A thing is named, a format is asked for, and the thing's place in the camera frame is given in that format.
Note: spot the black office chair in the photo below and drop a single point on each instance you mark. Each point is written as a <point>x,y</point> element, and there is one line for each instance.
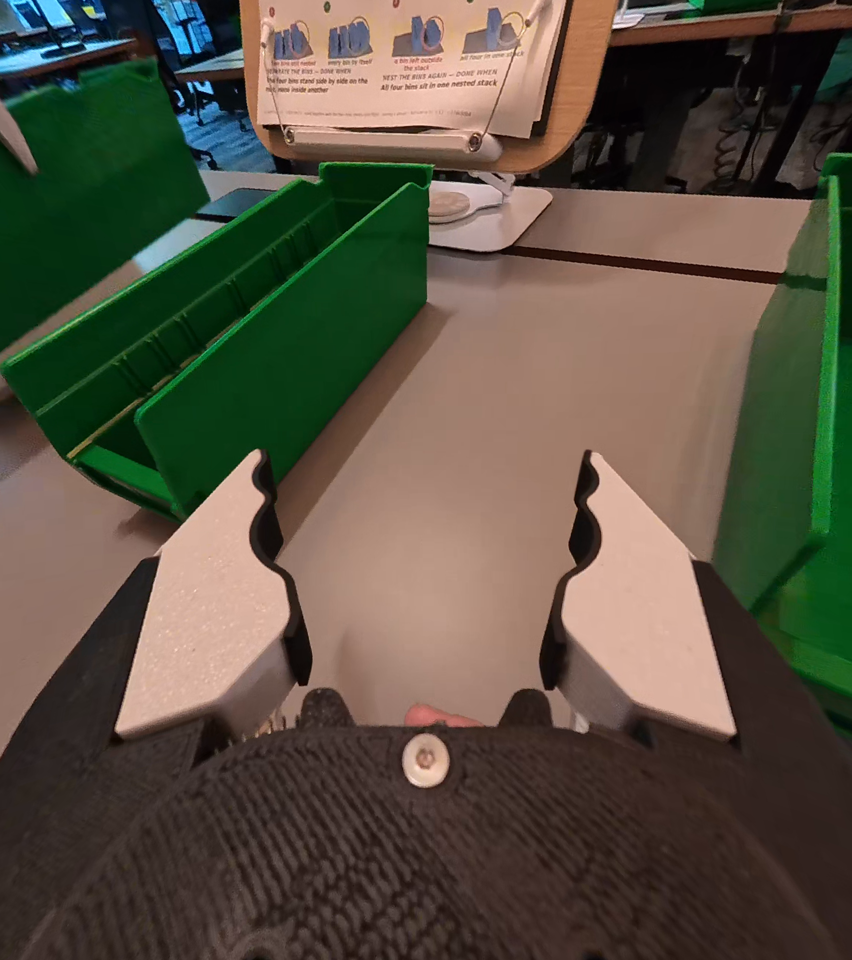
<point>190,90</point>

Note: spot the green plastic bin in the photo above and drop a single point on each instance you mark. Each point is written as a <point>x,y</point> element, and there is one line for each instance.
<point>81,225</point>
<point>778,450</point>
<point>306,337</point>

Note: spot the person's right hand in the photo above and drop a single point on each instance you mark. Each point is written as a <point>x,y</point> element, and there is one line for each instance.
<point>441,716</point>

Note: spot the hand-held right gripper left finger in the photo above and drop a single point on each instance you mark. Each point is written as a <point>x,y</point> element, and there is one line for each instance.
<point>208,615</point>

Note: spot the printed instruction sheet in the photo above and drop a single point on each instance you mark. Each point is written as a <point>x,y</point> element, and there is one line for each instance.
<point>411,90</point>

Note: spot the grey desk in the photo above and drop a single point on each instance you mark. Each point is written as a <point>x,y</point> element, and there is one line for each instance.
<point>471,375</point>

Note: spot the wood-edged office desk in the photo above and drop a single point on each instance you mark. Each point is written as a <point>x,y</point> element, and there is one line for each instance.
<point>733,21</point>

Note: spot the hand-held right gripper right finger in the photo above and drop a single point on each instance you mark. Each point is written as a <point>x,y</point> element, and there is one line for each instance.
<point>643,615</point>

